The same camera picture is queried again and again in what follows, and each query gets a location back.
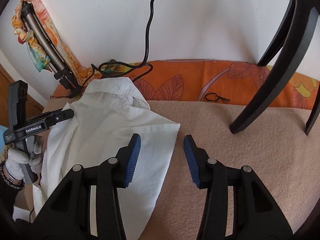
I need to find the beige blanket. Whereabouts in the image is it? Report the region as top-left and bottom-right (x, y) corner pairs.
(42, 99), (320, 240)

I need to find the orange floral bed sheet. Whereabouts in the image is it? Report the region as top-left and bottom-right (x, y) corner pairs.
(49, 60), (320, 110)

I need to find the black hair tie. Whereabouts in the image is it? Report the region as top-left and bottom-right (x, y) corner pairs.
(205, 92), (230, 104)

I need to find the white long-sleeved shirt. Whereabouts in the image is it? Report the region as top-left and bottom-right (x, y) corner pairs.
(32, 77), (181, 237)

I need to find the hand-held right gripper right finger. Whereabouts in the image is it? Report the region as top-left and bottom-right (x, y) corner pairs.
(183, 135), (293, 240)

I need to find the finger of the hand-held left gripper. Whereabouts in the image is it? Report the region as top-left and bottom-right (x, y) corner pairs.
(27, 109), (75, 128)

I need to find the folded silver tripod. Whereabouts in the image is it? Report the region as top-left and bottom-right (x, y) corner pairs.
(21, 1), (83, 90)

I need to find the black mini tripod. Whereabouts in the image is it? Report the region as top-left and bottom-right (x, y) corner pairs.
(229, 0), (320, 136)

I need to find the beaded bracelet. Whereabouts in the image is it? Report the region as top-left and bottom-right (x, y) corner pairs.
(0, 161), (25, 188)

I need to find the light blue object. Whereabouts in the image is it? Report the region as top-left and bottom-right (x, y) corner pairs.
(0, 125), (8, 155)

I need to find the black power cable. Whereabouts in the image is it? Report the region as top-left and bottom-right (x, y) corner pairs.
(50, 0), (184, 99)

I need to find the person's left hand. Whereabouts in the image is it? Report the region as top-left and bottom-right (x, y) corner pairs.
(5, 141), (44, 180)

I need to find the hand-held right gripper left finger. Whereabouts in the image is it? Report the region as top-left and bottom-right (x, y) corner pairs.
(32, 133), (142, 240)

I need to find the person's left forearm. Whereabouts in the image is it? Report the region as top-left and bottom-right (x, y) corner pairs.
(0, 161), (25, 207)

